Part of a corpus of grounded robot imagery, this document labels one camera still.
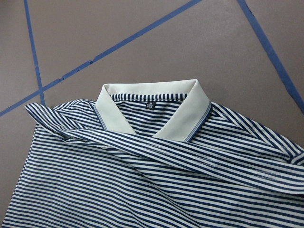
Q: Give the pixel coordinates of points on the blue white striped polo shirt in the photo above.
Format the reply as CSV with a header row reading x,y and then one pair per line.
x,y
156,155

